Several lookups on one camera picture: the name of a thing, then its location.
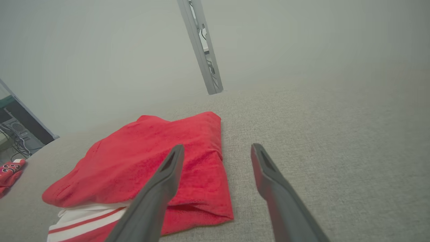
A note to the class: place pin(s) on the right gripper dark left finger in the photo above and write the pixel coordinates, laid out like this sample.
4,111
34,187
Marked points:
151,201

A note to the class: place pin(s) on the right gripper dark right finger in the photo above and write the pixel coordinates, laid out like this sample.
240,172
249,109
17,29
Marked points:
289,211

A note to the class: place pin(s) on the red basketball jersey white sleeves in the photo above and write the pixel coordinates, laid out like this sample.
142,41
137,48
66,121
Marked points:
151,151

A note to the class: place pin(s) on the grey fabric sofa seat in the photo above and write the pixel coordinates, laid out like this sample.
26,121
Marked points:
319,127

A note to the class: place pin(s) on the grey computer tower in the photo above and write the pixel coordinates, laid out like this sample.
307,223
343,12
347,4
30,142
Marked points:
18,129

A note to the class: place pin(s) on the grey partition post round feet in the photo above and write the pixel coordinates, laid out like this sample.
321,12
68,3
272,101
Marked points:
198,43

